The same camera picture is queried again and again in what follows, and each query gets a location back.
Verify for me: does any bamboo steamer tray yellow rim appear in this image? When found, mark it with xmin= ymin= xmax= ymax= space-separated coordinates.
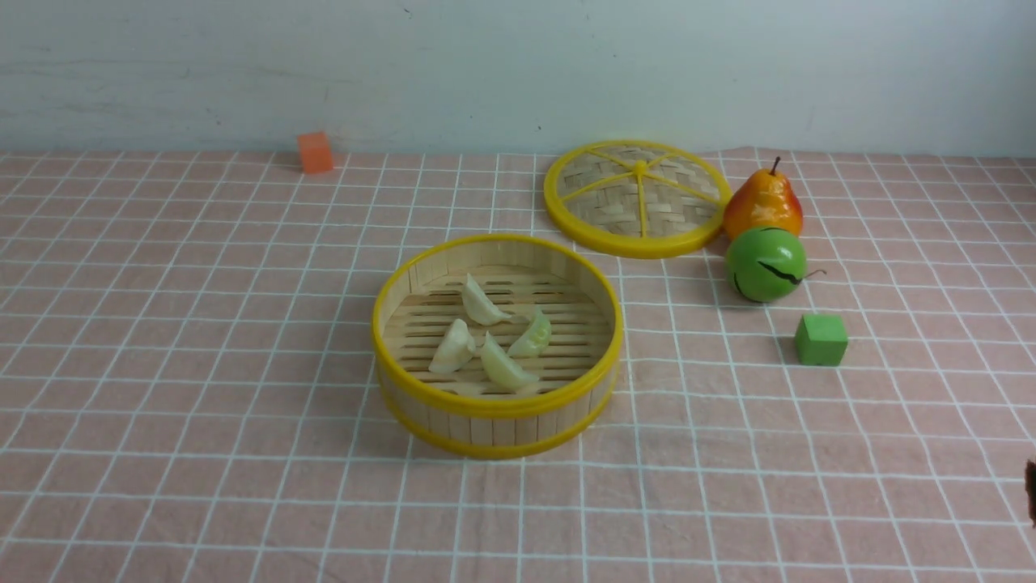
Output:
xmin=371 ymin=233 xmax=624 ymax=458

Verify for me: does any pink checked tablecloth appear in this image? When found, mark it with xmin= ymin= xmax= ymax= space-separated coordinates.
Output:
xmin=1 ymin=151 xmax=1035 ymax=582

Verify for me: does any orange foam cube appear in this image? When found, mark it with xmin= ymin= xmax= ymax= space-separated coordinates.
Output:
xmin=296 ymin=130 xmax=334 ymax=174

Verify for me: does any woven bamboo steamer lid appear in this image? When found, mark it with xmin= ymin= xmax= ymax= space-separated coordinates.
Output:
xmin=541 ymin=139 xmax=732 ymax=261

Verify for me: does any white dumpling front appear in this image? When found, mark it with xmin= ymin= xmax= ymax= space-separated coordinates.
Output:
xmin=428 ymin=318 xmax=478 ymax=374

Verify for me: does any greenish dumpling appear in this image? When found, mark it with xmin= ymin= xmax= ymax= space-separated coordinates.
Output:
xmin=507 ymin=307 xmax=554 ymax=359

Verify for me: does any green foam cube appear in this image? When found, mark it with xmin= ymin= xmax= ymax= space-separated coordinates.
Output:
xmin=793 ymin=313 xmax=850 ymax=368

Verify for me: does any white dumpling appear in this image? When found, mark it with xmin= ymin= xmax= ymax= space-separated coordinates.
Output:
xmin=461 ymin=273 xmax=515 ymax=327
xmin=428 ymin=318 xmax=478 ymax=374
xmin=479 ymin=332 xmax=540 ymax=393

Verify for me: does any orange yellow toy pear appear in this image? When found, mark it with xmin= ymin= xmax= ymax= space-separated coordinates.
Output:
xmin=723 ymin=156 xmax=804 ymax=240

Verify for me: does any green toy apple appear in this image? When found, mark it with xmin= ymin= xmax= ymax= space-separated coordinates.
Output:
xmin=724 ymin=228 xmax=826 ymax=304

